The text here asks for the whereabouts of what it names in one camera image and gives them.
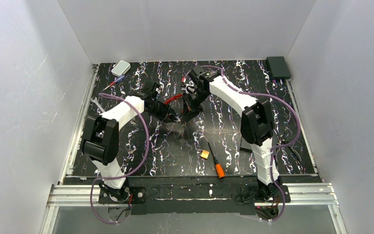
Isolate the blue red pen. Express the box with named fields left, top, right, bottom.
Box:
left=102, top=75, right=126, bottom=91

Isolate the dark grey flat plate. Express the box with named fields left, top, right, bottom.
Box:
left=239, top=147, right=253, bottom=153

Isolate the aluminium frame rail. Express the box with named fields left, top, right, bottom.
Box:
left=40, top=64, right=349, bottom=234

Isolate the red cable lock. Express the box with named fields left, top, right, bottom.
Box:
left=164, top=94, right=183, bottom=105

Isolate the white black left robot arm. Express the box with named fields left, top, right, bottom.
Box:
left=80, top=81, right=180, bottom=203

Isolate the brass padlock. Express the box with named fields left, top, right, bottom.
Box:
left=197, top=149, right=210, bottom=160

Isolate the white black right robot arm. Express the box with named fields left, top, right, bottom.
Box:
left=180, top=66, right=282, bottom=202

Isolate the small silver wrench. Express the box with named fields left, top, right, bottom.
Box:
left=90, top=97, right=105, bottom=113

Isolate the orange handled screwdriver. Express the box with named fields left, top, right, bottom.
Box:
left=207, top=142, right=225, bottom=179

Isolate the white rectangular box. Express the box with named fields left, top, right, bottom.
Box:
left=111, top=60, right=131, bottom=77

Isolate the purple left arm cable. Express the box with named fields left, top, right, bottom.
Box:
left=90, top=93, right=151, bottom=225

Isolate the black box in corner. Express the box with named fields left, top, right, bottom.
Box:
left=266, top=57, right=291, bottom=80

